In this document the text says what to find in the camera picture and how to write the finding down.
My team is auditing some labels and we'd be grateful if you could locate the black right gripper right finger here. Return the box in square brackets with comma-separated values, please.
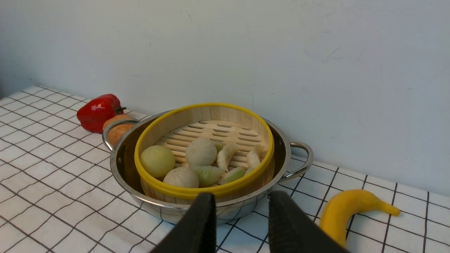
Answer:
[268, 191, 348, 253]

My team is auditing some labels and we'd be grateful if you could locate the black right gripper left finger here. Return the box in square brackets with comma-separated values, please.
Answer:
[151, 193, 217, 253]

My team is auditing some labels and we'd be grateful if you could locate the yellow rimmed bamboo steamer basket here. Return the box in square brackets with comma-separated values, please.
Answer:
[134, 103, 275, 204]

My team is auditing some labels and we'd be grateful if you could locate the stainless steel pot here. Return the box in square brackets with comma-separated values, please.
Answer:
[102, 113, 314, 225]

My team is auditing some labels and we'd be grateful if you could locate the yellow banana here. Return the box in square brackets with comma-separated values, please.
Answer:
[319, 189, 400, 248]

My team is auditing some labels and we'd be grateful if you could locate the white round bun front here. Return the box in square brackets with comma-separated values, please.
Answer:
[163, 167, 199, 188]

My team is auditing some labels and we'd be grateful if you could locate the white round bun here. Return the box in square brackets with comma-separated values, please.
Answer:
[163, 167, 199, 188]
[185, 137, 217, 166]

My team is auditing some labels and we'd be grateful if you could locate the green dumpling front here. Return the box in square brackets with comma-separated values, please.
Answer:
[190, 166, 225, 187]

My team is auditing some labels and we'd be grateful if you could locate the green dumpling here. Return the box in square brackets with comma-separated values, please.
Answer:
[217, 167, 246, 185]
[190, 166, 225, 187]

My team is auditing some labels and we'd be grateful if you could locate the green dumpling right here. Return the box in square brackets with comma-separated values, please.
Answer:
[217, 167, 246, 185]

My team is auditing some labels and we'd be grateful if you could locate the white round bun back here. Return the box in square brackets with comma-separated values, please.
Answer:
[185, 137, 217, 166]

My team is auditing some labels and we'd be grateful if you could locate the white dumpling centre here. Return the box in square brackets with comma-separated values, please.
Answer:
[216, 143, 239, 172]

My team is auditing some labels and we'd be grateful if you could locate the white dumpling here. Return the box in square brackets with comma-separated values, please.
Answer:
[246, 144, 264, 169]
[216, 143, 239, 172]

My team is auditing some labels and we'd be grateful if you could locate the white dumpling right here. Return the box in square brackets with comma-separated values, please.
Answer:
[246, 144, 264, 169]

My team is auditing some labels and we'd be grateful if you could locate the yellowish round bun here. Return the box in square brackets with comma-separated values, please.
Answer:
[140, 145, 175, 178]

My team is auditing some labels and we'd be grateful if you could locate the brown potato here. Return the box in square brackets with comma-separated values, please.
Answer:
[103, 114, 133, 146]

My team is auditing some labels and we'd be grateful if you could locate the red bell pepper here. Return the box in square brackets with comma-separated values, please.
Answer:
[77, 93, 127, 133]

